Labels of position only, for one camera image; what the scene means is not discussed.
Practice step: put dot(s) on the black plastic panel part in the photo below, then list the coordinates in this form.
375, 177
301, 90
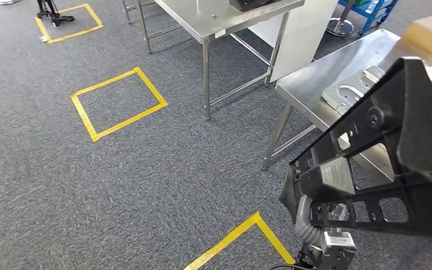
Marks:
424, 130

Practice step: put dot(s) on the black equipment box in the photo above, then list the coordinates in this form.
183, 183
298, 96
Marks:
253, 4

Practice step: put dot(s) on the white flat panel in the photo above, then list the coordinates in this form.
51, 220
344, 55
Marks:
301, 37

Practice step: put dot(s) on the stainless steel table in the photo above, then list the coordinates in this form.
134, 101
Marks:
201, 22
126, 13

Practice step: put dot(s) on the blue metal rack frame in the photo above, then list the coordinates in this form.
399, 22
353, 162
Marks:
381, 5

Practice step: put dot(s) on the chrome stanchion base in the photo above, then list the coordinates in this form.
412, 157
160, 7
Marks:
5, 2

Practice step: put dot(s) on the brown cardboard box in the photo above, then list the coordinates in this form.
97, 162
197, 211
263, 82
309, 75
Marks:
430, 33

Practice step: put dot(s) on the stainless steel workbench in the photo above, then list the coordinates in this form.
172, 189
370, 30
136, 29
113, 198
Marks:
313, 85

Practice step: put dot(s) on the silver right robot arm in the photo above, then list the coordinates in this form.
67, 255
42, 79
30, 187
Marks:
305, 229

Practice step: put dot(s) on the machined aluminium plate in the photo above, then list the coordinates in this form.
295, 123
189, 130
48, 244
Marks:
344, 93

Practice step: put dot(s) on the green plastic crate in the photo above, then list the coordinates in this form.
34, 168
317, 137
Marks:
361, 2

